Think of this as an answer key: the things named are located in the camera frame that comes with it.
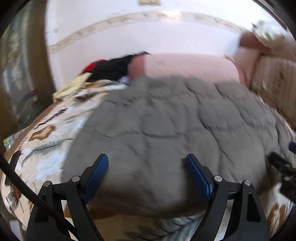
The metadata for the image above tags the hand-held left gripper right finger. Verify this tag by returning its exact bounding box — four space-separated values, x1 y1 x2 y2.
185 153 271 241

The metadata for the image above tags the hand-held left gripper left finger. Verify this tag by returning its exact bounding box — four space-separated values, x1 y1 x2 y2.
25 153 109 241

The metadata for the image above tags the grey puffer jacket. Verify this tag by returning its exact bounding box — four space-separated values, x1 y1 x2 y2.
61 75 289 219

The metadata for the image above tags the black clothes pile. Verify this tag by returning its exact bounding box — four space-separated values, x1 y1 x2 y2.
87 51 152 82

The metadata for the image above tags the leaf print fleece blanket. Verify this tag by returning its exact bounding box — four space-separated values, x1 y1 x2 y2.
0 79 296 241

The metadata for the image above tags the striped sofa back cushion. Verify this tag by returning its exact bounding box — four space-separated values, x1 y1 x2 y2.
251 54 296 130

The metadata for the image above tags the yellow cloth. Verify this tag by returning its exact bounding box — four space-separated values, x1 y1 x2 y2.
52 73 93 102

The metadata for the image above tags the red garment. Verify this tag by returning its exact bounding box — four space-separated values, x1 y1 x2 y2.
80 60 108 75

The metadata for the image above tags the pink sofa armrest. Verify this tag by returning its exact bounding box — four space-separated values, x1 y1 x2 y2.
128 53 247 86

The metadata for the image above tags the reddish brown sofa backrest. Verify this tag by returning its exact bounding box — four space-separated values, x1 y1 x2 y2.
239 32 296 58

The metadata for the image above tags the cream cloth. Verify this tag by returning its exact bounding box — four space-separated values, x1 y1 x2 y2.
252 20 293 48

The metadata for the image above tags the wooden cabinet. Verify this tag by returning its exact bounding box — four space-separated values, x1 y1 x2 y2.
0 0 56 139

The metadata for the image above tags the black cable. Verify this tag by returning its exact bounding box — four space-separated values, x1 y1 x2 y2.
0 159 75 235

